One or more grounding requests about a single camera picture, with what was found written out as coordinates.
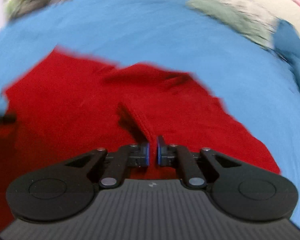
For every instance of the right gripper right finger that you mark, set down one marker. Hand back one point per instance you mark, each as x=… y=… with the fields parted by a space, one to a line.
x=237 y=188

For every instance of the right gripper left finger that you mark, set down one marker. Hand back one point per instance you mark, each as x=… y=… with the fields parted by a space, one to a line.
x=66 y=189

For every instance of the red cloth garment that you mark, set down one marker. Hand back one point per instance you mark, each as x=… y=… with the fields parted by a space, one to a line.
x=69 y=104

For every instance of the dark blue pillow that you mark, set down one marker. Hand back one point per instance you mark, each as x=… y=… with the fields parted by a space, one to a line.
x=287 y=44

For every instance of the green folded cloth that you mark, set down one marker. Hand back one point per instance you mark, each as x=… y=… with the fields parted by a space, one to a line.
x=238 y=21

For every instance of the blue bed sheet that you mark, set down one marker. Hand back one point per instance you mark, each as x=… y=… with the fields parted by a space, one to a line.
x=259 y=89

